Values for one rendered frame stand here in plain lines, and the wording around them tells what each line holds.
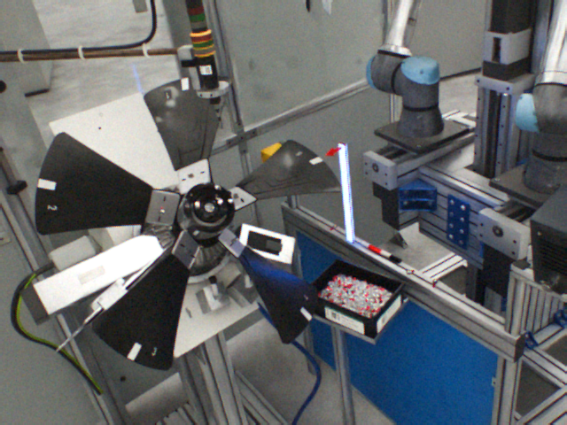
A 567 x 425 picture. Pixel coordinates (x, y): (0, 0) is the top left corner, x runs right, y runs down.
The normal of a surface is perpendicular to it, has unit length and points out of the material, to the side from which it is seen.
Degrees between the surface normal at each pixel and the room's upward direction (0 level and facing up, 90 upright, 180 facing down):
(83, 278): 50
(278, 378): 0
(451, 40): 90
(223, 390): 90
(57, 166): 74
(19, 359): 90
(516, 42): 90
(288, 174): 12
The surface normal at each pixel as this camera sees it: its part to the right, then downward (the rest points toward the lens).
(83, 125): 0.36, -0.27
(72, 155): 0.22, 0.18
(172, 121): -0.33, -0.18
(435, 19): 0.32, 0.47
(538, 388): -0.14, -0.84
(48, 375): 0.59, 0.36
